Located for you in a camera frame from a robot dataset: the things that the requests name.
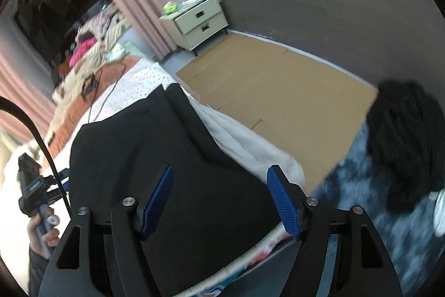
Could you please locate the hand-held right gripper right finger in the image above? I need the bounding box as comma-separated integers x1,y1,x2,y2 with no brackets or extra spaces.
266,165,404,297

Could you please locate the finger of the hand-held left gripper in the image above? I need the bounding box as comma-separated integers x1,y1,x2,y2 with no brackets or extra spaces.
48,181,72,198
42,168,71,181

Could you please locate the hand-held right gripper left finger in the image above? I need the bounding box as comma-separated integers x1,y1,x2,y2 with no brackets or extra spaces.
38,165,174,297

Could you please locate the black garment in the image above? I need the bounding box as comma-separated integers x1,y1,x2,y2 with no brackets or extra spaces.
70,83,291,297

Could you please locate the person's left forearm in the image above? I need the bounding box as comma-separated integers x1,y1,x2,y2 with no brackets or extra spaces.
27,247,53,297

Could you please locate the pile of clothes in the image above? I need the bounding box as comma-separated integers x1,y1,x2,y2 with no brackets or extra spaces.
51,22,134,104

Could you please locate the person's left hand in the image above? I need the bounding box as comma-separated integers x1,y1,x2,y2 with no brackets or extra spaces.
27,207,60,252

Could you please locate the orange blanket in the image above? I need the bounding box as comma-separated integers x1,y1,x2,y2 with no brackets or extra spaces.
47,55,148,153

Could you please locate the colourful printed bed sheet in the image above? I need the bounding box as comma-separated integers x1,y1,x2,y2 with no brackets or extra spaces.
179,225,291,297

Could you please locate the blue grey shaggy rug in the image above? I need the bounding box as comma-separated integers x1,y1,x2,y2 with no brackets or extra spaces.
308,123,445,297

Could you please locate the brown cardboard sheet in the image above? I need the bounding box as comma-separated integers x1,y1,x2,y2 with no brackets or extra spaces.
175,33,379,180

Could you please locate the pink cloth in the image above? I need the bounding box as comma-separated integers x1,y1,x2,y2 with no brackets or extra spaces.
69,39,97,68

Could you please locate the black fuzzy cloth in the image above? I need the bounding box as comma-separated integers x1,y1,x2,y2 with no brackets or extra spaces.
366,79,445,215

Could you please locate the mint green cloth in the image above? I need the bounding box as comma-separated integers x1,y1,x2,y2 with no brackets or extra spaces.
105,42,130,62

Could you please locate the floral cloth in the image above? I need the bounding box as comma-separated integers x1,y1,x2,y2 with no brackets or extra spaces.
79,1,120,40

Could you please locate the cream two-drawer nightstand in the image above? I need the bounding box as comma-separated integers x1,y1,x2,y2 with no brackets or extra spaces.
159,0,230,53

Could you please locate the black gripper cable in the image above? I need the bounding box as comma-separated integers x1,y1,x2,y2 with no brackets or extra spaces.
0,97,73,218

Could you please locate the black device with cable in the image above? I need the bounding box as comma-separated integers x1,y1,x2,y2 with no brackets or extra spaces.
79,61,128,125

